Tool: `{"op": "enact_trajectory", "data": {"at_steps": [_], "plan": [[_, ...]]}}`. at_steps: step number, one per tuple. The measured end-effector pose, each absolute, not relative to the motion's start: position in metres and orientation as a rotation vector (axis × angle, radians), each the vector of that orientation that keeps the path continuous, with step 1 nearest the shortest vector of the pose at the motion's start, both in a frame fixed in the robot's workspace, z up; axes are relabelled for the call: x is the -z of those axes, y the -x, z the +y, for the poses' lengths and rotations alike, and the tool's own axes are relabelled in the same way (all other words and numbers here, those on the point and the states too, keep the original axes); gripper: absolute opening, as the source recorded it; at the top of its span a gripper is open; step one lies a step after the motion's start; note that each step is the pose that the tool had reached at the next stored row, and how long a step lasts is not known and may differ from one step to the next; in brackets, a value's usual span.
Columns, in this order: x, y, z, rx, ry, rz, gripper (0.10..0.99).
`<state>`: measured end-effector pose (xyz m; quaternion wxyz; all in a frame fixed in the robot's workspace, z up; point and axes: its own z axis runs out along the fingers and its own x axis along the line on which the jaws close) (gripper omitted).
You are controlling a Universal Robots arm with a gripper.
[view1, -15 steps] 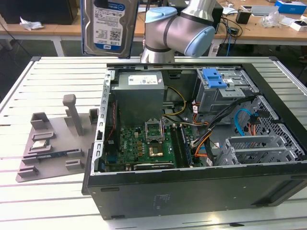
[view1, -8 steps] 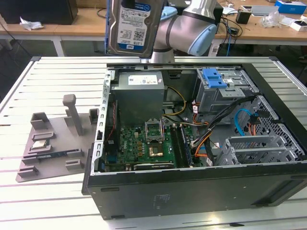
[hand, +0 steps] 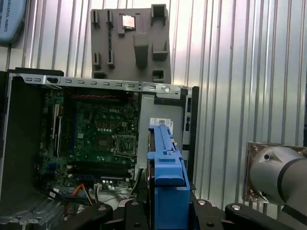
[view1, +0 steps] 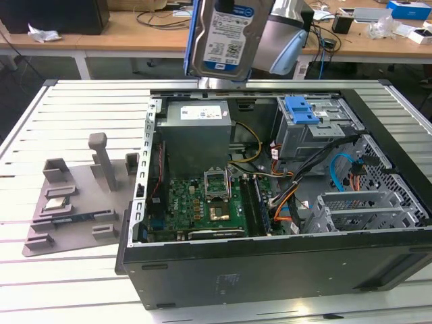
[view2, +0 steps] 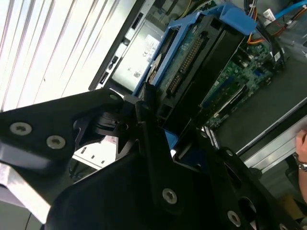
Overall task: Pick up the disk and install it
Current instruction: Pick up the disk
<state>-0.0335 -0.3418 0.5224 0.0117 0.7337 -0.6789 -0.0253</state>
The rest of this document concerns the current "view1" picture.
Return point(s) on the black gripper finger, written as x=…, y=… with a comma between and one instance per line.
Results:
x=224, y=5

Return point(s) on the hard disk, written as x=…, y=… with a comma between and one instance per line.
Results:
x=229, y=40

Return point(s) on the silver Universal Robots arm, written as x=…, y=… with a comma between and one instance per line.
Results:
x=280, y=40

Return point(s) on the black pen cup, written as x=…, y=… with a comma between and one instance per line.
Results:
x=341, y=24

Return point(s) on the wooden desk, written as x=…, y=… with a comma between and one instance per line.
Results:
x=101, y=42

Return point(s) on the blue plastic drive latch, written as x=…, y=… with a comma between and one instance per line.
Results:
x=300, y=111

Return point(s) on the grey power supply unit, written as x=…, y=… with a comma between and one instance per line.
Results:
x=195, y=141

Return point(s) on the grey flat laptop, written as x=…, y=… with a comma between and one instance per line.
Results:
x=371, y=14

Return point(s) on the metal optical drive cage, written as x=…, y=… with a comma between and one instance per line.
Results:
x=303, y=141

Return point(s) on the crumpled clear plastic bag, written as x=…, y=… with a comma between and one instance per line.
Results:
x=384, y=27

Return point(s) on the large black box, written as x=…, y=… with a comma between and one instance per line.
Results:
x=50, y=17

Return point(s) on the CPU socket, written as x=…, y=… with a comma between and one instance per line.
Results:
x=217, y=184

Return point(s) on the crumpled white paper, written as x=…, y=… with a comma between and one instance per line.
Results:
x=42, y=33

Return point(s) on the blue cardboard box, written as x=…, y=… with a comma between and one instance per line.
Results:
x=411, y=8

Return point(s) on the small white box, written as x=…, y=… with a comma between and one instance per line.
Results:
x=420, y=36

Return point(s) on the RAM stick in slot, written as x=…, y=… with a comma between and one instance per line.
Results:
x=263, y=206

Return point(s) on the green motherboard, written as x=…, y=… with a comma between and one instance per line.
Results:
x=189, y=209

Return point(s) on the grey parts rack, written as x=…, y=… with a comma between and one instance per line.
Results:
x=81, y=219

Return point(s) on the silver CPU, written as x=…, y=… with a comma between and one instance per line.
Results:
x=57, y=204

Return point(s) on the RAM stick with blue label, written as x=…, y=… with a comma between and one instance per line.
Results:
x=74, y=217

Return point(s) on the black open PC case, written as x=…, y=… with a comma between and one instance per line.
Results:
x=256, y=270

